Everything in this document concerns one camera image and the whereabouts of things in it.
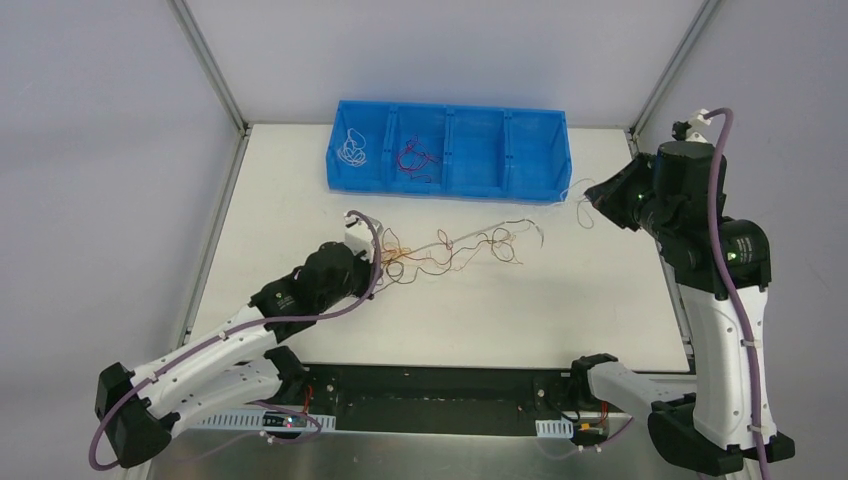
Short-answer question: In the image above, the red orange wire bundle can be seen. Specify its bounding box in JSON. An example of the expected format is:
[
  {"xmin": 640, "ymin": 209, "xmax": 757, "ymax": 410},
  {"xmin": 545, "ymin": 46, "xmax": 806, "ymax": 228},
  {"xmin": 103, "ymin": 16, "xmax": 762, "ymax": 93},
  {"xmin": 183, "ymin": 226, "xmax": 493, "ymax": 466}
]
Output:
[{"xmin": 377, "ymin": 218, "xmax": 545, "ymax": 287}]

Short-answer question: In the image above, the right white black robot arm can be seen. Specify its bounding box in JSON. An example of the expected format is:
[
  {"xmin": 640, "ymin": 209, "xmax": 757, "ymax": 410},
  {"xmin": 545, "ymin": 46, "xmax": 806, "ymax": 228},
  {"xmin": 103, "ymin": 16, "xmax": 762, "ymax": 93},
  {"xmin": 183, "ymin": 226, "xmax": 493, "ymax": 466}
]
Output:
[{"xmin": 567, "ymin": 141, "xmax": 795, "ymax": 477}]

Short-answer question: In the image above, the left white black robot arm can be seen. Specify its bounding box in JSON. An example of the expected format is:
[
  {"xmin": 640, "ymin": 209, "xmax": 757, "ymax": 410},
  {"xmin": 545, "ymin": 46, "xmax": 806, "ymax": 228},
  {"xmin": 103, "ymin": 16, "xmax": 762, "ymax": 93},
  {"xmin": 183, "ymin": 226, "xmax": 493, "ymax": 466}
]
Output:
[{"xmin": 89, "ymin": 238, "xmax": 382, "ymax": 471}]

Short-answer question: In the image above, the blue four-compartment plastic bin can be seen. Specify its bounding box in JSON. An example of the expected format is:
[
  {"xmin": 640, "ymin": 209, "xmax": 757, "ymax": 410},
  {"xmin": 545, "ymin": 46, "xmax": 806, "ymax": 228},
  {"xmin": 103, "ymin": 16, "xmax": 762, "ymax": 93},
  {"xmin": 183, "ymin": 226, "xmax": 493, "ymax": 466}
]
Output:
[{"xmin": 325, "ymin": 100, "xmax": 573, "ymax": 203}]

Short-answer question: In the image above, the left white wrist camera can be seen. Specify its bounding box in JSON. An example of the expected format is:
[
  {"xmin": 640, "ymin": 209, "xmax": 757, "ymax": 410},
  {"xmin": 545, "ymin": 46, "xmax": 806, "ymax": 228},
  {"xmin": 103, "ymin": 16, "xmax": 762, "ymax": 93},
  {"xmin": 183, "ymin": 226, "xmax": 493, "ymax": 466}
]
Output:
[{"xmin": 344, "ymin": 220, "xmax": 383, "ymax": 262}]

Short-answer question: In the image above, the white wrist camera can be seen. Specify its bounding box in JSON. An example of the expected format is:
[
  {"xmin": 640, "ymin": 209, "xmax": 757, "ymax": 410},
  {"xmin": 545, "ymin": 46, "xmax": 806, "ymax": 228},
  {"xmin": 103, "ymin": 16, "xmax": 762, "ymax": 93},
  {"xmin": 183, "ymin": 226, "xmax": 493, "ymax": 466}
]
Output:
[
  {"xmin": 672, "ymin": 109, "xmax": 711, "ymax": 143},
  {"xmin": 344, "ymin": 220, "xmax": 383, "ymax": 262}
]

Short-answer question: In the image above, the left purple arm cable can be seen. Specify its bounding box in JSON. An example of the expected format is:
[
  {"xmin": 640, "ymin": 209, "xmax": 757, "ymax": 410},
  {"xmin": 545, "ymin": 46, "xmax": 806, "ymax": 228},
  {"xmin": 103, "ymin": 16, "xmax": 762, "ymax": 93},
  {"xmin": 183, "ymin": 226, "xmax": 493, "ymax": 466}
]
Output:
[{"xmin": 88, "ymin": 209, "xmax": 384, "ymax": 472}]

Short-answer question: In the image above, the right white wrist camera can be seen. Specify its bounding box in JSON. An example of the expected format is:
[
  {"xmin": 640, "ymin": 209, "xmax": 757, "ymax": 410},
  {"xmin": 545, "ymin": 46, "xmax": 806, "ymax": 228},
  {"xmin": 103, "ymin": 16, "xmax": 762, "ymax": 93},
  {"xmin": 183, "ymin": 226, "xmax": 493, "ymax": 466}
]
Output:
[{"xmin": 672, "ymin": 109, "xmax": 711, "ymax": 143}]

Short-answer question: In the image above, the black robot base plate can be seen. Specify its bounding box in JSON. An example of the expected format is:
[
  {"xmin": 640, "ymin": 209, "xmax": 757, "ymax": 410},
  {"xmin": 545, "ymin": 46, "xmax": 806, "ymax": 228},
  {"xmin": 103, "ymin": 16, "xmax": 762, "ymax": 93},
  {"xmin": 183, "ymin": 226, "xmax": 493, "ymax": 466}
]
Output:
[{"xmin": 264, "ymin": 346, "xmax": 601, "ymax": 436}]

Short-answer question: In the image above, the left white slotted cable duct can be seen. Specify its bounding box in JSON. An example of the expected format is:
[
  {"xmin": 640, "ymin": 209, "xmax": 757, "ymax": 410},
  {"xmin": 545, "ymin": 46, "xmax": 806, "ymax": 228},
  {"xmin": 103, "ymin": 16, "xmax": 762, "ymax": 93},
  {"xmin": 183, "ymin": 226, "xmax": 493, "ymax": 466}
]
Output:
[{"xmin": 192, "ymin": 409, "xmax": 336, "ymax": 433}]

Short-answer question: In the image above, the white slotted cable duct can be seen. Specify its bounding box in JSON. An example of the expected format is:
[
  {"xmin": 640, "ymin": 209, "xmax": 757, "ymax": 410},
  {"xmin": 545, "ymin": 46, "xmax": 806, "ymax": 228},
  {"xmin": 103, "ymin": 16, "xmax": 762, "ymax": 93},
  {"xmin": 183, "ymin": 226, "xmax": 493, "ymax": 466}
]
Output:
[
  {"xmin": 535, "ymin": 418, "xmax": 574, "ymax": 440},
  {"xmin": 192, "ymin": 409, "xmax": 336, "ymax": 433}
]

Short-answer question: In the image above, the right white slotted cable duct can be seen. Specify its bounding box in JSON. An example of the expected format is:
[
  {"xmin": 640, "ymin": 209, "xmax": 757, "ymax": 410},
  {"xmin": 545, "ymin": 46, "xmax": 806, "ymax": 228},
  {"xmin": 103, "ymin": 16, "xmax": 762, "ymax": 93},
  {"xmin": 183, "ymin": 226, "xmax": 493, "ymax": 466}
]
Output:
[{"xmin": 535, "ymin": 418, "xmax": 574, "ymax": 440}]

